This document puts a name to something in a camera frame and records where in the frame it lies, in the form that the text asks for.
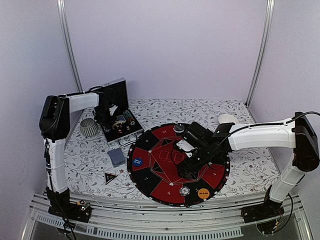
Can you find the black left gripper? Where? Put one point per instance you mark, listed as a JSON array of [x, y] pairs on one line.
[[108, 124]]

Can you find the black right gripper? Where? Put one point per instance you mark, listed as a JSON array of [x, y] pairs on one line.
[[182, 167]]

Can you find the clear dealer button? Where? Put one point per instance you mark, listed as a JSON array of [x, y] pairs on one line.
[[179, 128]]

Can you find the orange big blind button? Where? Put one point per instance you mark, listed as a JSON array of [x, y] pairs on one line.
[[203, 193]]

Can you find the poker chip stack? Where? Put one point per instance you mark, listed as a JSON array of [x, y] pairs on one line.
[[184, 191]]

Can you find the blue small blind button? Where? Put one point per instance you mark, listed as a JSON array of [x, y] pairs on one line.
[[137, 162]]

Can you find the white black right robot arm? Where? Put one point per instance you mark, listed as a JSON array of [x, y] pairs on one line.
[[295, 135]]

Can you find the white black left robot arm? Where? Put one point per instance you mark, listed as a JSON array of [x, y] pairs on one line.
[[55, 126]]

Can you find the boxed playing card deck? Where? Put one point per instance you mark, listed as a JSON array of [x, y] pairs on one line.
[[120, 119]]

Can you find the red dice set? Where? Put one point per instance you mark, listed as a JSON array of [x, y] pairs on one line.
[[122, 129]]

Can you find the striped grey cup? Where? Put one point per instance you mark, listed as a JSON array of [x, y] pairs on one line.
[[88, 127]]

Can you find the right poker chip row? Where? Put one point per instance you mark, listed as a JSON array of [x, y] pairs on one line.
[[129, 117]]

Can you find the aluminium poker chip case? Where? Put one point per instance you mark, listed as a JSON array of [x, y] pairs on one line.
[[122, 104]]

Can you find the white ceramic bowl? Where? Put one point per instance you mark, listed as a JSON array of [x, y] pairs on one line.
[[227, 118]]

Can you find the round red black poker mat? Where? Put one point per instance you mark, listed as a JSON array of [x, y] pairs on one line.
[[157, 178]]

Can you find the black triangular card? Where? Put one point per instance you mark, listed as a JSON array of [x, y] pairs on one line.
[[109, 177]]

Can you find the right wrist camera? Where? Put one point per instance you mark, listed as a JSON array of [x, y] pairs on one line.
[[184, 147]]

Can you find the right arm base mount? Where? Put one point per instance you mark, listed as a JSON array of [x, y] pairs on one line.
[[268, 212]]

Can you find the aluminium front rail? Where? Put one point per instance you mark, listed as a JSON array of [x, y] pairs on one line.
[[138, 219]]

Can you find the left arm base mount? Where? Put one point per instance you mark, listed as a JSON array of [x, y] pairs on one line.
[[61, 206]]

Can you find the left aluminium frame post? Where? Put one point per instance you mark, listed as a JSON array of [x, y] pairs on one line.
[[61, 7]]

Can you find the aluminium frame post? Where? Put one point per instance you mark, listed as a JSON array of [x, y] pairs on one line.
[[61, 7], [270, 4]]

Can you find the right aluminium frame post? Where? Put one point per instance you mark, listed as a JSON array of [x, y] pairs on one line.
[[270, 4]]

